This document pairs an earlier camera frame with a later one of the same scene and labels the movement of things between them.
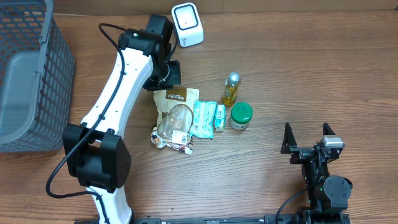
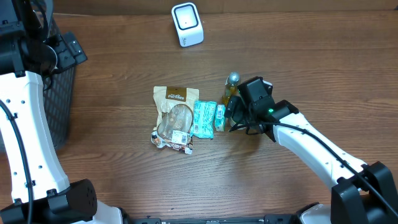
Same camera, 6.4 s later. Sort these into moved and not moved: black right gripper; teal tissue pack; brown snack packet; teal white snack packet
Moved: black right gripper
Not moved: brown snack packet; teal tissue pack; teal white snack packet
